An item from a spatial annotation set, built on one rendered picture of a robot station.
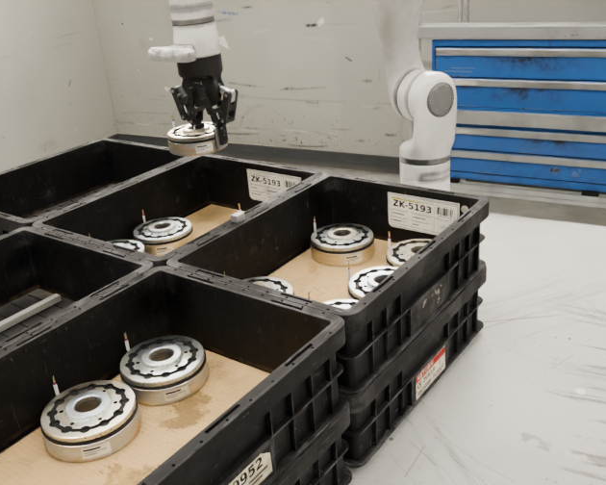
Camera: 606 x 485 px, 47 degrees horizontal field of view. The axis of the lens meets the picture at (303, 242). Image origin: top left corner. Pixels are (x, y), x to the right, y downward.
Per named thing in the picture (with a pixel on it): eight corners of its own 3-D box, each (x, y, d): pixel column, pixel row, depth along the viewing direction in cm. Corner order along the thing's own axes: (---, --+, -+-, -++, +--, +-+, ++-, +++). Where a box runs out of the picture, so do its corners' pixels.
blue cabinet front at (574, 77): (432, 174, 297) (432, 38, 274) (617, 191, 264) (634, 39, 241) (430, 177, 295) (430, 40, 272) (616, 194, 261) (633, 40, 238)
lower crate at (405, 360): (335, 289, 131) (331, 230, 126) (488, 329, 114) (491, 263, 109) (185, 404, 102) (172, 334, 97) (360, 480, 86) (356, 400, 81)
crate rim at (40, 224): (203, 164, 139) (201, 152, 138) (328, 185, 123) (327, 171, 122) (30, 238, 110) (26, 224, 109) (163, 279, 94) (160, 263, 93)
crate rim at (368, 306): (328, 185, 123) (327, 171, 122) (492, 212, 106) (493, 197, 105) (163, 279, 94) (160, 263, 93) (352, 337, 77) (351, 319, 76)
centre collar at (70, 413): (91, 389, 80) (90, 385, 79) (120, 402, 77) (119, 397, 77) (56, 413, 76) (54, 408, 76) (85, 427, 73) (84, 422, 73)
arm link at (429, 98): (463, 69, 121) (462, 165, 127) (428, 64, 129) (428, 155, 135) (420, 76, 117) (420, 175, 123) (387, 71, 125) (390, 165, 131)
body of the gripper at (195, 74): (231, 46, 116) (239, 102, 120) (194, 45, 121) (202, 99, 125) (201, 55, 111) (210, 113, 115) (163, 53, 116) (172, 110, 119)
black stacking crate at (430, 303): (332, 235, 126) (328, 175, 122) (489, 268, 110) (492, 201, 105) (175, 340, 98) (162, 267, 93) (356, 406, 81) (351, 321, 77)
